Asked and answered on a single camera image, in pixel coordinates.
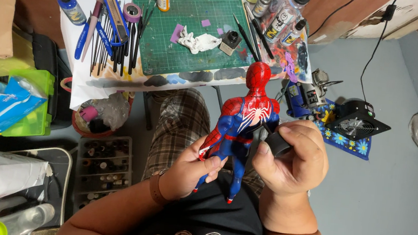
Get person's right hand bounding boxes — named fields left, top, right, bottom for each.
left=248, top=115, right=334, bottom=203

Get person's left hand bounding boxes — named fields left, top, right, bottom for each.
left=156, top=130, right=230, bottom=207

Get black cap with brush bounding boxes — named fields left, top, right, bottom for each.
left=259, top=122, right=295, bottom=159

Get red blue action figure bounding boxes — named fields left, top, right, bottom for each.
left=192, top=56, right=287, bottom=209

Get brown plaid shorts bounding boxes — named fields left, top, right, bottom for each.
left=142, top=84, right=274, bottom=197

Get blue floral cloth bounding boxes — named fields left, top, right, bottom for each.
left=308, top=97, right=376, bottom=161

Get black printed t-shirt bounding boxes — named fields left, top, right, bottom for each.
left=121, top=164, right=347, bottom=235

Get blue airbrush compressor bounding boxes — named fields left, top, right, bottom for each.
left=281, top=65, right=345, bottom=123

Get black table leg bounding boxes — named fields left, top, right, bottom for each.
left=138, top=91, right=157, bottom=131
left=210, top=85, right=227, bottom=113

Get black square fan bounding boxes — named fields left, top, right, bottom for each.
left=323, top=97, right=394, bottom=145

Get clear paint organizer box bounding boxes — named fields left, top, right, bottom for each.
left=70, top=131, right=137, bottom=219

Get red woven basket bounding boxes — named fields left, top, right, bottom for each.
left=55, top=75, right=136, bottom=143

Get paint smeared plastic sheet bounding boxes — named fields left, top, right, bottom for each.
left=254, top=20, right=319, bottom=85

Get green cutting mat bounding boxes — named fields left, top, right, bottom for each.
left=125, top=0, right=263, bottom=87

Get black tray with white rim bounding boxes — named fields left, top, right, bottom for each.
left=3, top=143, right=74, bottom=232

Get small white dropper bottle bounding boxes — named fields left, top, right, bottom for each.
left=279, top=16, right=308, bottom=49

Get crumpled white tissue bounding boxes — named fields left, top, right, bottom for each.
left=176, top=25, right=223, bottom=57

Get bundle of black brushes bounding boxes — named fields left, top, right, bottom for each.
left=88, top=0, right=156, bottom=82

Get thick black paintbrush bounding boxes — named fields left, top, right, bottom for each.
left=238, top=3, right=280, bottom=61

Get small square paint bottle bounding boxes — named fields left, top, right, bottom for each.
left=218, top=29, right=243, bottom=57

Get thin black paintbrush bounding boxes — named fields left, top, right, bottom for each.
left=228, top=13, right=265, bottom=62

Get large purple paper piece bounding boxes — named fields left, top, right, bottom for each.
left=169, top=23, right=185, bottom=45

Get paint stained white paper cover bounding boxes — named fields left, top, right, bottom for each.
left=50, top=0, right=323, bottom=135

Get large clear bottle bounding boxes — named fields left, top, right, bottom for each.
left=262, top=0, right=313, bottom=48

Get blue printed tweezers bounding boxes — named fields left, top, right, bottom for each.
left=92, top=21, right=117, bottom=57

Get green plastic box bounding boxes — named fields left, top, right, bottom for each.
left=1, top=66, right=58, bottom=142

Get leaning wooden board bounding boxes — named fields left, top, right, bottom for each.
left=300, top=0, right=418, bottom=57

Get grey dropper bottle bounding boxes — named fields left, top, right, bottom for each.
left=251, top=0, right=273, bottom=20

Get clear bottle with lime cap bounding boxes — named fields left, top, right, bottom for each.
left=0, top=198, right=57, bottom=235

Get purple tape roll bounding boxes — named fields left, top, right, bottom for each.
left=122, top=2, right=143, bottom=24

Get grey utility knife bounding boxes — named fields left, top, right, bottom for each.
left=97, top=0, right=133, bottom=44

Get white plastic bag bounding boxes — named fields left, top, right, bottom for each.
left=0, top=149, right=50, bottom=226

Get black bag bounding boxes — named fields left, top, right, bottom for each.
left=12, top=30, right=83, bottom=132

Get black power adapter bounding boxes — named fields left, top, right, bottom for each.
left=382, top=3, right=397, bottom=23

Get blue paint bottle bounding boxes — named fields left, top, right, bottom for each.
left=52, top=0, right=89, bottom=27

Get yellow folder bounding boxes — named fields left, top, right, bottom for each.
left=0, top=27, right=40, bottom=82

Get brown watch strap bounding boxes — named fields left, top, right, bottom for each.
left=147, top=168, right=173, bottom=207

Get black power cable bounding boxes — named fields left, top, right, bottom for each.
left=358, top=0, right=399, bottom=105

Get thin black cable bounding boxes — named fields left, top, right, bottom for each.
left=308, top=0, right=362, bottom=44

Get pink handled brush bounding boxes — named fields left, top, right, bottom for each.
left=81, top=0, right=105, bottom=64

